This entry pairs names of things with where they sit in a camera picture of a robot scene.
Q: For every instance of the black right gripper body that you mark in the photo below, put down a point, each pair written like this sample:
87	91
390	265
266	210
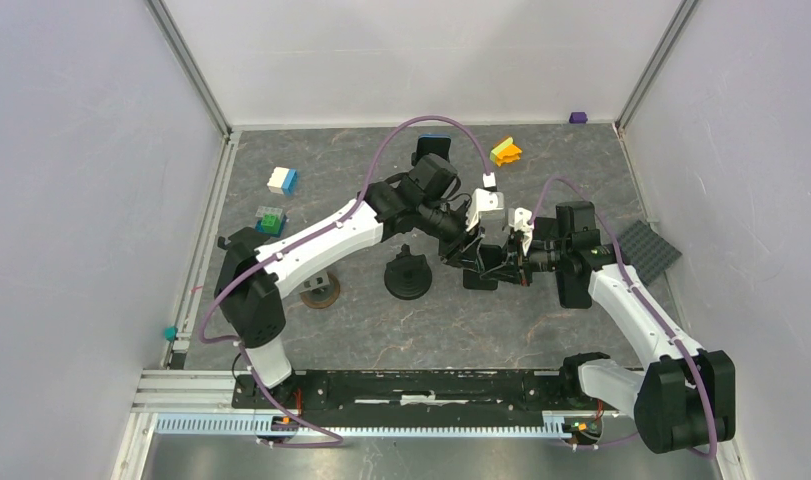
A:
521	265

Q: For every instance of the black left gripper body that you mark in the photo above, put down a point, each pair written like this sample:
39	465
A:
451	247

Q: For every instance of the teal edged black phone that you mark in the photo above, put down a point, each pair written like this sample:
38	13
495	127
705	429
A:
494	257

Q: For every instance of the blue edged black phone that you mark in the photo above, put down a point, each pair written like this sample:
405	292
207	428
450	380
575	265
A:
435	144

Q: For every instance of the black round base phone stand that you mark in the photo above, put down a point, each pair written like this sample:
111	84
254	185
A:
425	165

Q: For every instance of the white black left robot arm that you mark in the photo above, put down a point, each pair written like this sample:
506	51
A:
255	279

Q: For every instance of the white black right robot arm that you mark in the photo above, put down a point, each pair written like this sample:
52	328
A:
684	397

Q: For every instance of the black phone at bottom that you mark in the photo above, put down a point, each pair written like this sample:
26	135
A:
573	288

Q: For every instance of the grey stand on brown base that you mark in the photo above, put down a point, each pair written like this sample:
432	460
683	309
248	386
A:
320	291

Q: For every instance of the black folding phone stand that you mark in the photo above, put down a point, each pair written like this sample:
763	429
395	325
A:
246	239

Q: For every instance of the yellow orange toy block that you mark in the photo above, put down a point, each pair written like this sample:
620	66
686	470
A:
505	152

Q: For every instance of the grey lego baseplate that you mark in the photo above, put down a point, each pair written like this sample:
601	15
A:
649	253

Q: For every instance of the purple toy block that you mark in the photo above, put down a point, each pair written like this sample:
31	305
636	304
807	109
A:
578	117

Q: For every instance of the white blue toy block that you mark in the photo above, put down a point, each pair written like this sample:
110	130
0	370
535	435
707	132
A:
283	181

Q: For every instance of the green blue toy block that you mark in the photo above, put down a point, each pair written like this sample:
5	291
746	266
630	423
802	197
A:
270	221

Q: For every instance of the teal small clip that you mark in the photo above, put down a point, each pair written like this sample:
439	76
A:
170	333

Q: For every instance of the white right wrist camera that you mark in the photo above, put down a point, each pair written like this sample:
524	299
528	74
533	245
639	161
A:
521	221

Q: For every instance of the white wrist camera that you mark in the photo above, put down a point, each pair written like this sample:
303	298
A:
521	221
486	203

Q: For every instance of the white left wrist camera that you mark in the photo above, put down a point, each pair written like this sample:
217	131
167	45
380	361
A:
486	203

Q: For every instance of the aluminium frame rail left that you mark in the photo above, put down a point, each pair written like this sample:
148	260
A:
187	303

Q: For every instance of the aluminium frame rail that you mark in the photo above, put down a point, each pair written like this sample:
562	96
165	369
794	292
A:
679	21
187	303

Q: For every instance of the aluminium frame rail right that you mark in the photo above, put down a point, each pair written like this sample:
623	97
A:
679	21

